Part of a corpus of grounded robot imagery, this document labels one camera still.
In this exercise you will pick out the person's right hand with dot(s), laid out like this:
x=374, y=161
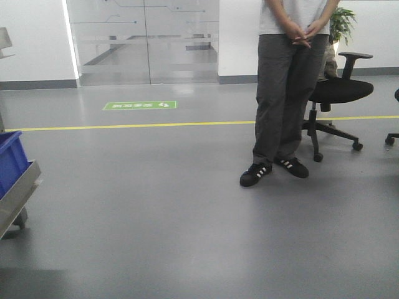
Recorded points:
x=295, y=34

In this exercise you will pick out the person's left hand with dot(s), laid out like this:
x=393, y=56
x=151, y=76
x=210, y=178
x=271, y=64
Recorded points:
x=314, y=28

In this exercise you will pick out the dark blue bin upper left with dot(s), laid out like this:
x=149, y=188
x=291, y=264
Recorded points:
x=14, y=161

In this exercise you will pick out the green potted plant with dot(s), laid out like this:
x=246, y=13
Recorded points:
x=341, y=25

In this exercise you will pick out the standing person grey trousers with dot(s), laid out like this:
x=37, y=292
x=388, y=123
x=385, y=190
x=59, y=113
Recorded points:
x=286, y=76

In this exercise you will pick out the black office chair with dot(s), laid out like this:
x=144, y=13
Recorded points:
x=336, y=90

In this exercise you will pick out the yellow floor tape line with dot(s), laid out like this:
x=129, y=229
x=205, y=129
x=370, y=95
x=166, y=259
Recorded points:
x=206, y=123

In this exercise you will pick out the black left shoe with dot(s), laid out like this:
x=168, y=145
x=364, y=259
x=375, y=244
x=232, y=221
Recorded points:
x=294, y=167

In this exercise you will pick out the black shoe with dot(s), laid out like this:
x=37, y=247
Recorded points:
x=254, y=173
x=294, y=167

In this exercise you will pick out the black right shoe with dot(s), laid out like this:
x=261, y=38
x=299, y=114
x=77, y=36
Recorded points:
x=254, y=173

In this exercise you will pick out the green floor sign sticker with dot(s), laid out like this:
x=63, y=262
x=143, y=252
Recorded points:
x=140, y=105

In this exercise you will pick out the glass double door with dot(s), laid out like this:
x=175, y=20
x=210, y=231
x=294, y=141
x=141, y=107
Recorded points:
x=124, y=42

